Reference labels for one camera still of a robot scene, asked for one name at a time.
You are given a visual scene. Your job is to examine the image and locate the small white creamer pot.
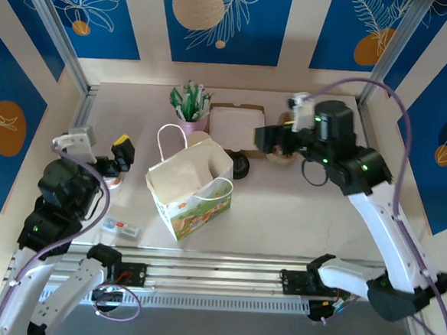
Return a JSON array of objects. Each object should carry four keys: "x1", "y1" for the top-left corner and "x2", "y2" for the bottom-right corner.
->
[{"x1": 102, "y1": 170, "x2": 126, "y2": 191}]

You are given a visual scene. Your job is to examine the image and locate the brown pulp cup carrier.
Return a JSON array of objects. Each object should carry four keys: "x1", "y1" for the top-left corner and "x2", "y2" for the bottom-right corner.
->
[{"x1": 264, "y1": 108, "x2": 302, "y2": 169}]

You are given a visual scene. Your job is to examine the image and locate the white printed paper bag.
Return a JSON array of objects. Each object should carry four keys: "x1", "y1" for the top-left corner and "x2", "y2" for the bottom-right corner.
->
[{"x1": 141, "y1": 122, "x2": 238, "y2": 246}]

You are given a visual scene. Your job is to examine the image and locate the black plastic cup lid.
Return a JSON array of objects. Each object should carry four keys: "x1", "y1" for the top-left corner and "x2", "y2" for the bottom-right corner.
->
[{"x1": 228, "y1": 151, "x2": 252, "y2": 181}]

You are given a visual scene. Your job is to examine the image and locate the white paper napkin stack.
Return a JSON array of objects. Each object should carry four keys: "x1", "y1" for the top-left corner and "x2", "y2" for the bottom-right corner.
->
[{"x1": 208, "y1": 105, "x2": 265, "y2": 151}]

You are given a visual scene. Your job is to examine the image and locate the shallow cardboard box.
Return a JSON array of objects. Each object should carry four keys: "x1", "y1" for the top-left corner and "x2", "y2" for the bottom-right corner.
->
[{"x1": 207, "y1": 102, "x2": 269, "y2": 161}]

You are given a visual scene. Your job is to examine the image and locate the white paper cup green band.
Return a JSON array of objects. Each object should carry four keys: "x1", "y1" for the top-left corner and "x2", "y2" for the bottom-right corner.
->
[{"x1": 188, "y1": 130, "x2": 213, "y2": 148}]

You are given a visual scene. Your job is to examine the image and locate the green white wrapped straw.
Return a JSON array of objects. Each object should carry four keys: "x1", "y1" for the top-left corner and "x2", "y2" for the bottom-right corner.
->
[
  {"x1": 182, "y1": 79, "x2": 195, "y2": 115},
  {"x1": 201, "y1": 91, "x2": 214, "y2": 119},
  {"x1": 168, "y1": 87, "x2": 186, "y2": 118},
  {"x1": 194, "y1": 82, "x2": 207, "y2": 115}
]

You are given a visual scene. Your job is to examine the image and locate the pink straw holder cup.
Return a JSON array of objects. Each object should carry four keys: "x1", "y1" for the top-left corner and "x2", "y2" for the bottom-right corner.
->
[{"x1": 178, "y1": 116, "x2": 208, "y2": 136}]

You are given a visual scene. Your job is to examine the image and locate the small controller board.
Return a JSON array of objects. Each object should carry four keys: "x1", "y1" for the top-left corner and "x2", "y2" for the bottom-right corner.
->
[
  {"x1": 90, "y1": 282, "x2": 126, "y2": 305},
  {"x1": 308, "y1": 298, "x2": 349, "y2": 324}
]

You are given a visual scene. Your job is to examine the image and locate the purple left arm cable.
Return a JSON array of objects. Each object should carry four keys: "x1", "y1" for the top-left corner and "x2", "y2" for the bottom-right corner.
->
[{"x1": 0, "y1": 138, "x2": 152, "y2": 335}]

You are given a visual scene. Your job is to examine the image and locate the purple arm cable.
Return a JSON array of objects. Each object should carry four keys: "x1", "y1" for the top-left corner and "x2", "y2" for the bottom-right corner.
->
[
  {"x1": 0, "y1": 138, "x2": 152, "y2": 335},
  {"x1": 290, "y1": 73, "x2": 447, "y2": 335}
]

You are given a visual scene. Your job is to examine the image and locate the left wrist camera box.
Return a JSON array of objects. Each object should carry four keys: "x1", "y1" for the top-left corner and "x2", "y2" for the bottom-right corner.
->
[{"x1": 50, "y1": 122, "x2": 100, "y2": 164}]

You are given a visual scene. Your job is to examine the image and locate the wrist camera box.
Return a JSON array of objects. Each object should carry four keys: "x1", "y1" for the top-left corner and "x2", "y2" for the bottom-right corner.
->
[
  {"x1": 50, "y1": 122, "x2": 100, "y2": 164},
  {"x1": 286, "y1": 90, "x2": 316, "y2": 134}
]

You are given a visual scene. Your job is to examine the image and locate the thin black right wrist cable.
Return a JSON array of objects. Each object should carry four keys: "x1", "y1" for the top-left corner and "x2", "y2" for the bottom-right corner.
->
[{"x1": 300, "y1": 159, "x2": 331, "y2": 188}]

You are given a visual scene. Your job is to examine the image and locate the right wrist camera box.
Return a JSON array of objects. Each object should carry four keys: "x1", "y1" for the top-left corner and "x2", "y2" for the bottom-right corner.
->
[{"x1": 286, "y1": 90, "x2": 316, "y2": 134}]

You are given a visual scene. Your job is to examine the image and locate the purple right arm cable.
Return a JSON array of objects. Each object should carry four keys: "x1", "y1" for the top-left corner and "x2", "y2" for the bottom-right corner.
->
[{"x1": 290, "y1": 73, "x2": 447, "y2": 335}]

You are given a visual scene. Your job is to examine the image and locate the aluminium frame post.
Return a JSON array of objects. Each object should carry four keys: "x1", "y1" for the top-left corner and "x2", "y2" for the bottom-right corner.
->
[
  {"x1": 357, "y1": 0, "x2": 447, "y2": 115},
  {"x1": 11, "y1": 0, "x2": 106, "y2": 98}
]

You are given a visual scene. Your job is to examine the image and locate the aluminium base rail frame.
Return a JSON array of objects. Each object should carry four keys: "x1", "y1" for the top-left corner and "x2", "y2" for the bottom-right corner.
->
[{"x1": 2, "y1": 236, "x2": 427, "y2": 314}]

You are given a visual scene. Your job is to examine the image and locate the white slotted cable duct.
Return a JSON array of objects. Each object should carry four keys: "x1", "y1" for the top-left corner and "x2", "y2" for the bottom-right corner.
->
[{"x1": 41, "y1": 281, "x2": 311, "y2": 322}]

